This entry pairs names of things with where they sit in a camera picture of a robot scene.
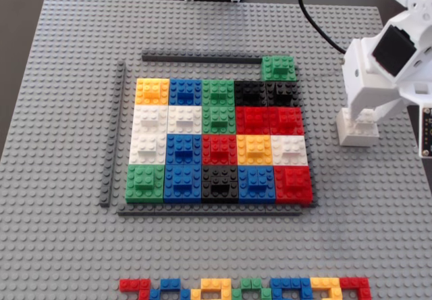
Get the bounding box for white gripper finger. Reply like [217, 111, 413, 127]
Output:
[346, 83, 367, 122]
[364, 84, 406, 125]

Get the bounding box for black lego cube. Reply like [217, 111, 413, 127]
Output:
[201, 164, 240, 203]
[234, 80, 269, 108]
[266, 80, 301, 108]

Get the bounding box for green brick letter shape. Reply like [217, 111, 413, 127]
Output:
[231, 278, 273, 300]

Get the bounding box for black camera circuit board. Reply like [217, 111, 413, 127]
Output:
[419, 106, 432, 159]

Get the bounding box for dark grey brick bar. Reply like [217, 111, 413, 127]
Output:
[100, 61, 126, 208]
[141, 50, 264, 66]
[117, 203, 303, 217]

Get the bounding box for grey lego baseplate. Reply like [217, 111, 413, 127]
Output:
[0, 0, 432, 300]

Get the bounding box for red brick letter shape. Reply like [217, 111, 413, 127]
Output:
[119, 278, 152, 300]
[339, 277, 372, 300]

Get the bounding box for blue brick letter shape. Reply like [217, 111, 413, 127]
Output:
[271, 277, 312, 300]
[149, 278, 192, 300]

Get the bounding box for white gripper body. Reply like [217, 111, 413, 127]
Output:
[342, 11, 432, 107]

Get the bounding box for green lego cube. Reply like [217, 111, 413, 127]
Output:
[201, 106, 237, 135]
[201, 79, 236, 107]
[262, 55, 298, 81]
[124, 164, 166, 203]

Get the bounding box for red lego cube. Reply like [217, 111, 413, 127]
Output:
[201, 134, 239, 166]
[235, 106, 271, 136]
[273, 165, 313, 205]
[269, 107, 304, 136]

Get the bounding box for yellow brick letter shape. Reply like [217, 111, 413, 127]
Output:
[309, 277, 342, 300]
[190, 278, 233, 300]

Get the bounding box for white lego cube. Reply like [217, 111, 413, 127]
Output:
[271, 134, 308, 166]
[335, 107, 381, 148]
[129, 133, 168, 166]
[167, 105, 203, 135]
[132, 105, 169, 135]

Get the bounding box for blue lego cube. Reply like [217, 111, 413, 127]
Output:
[163, 164, 203, 203]
[168, 78, 203, 107]
[238, 164, 277, 203]
[165, 133, 203, 166]

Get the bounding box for yellow lego cube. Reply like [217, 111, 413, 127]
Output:
[236, 134, 273, 166]
[135, 78, 170, 107]

